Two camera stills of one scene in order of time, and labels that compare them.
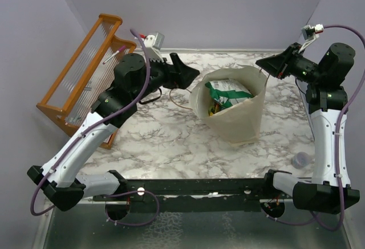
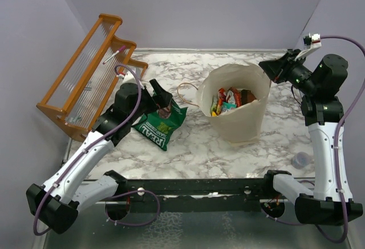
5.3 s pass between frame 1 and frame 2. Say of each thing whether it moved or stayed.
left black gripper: moved
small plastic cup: stayed
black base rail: stayed
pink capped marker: stayed
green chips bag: moved
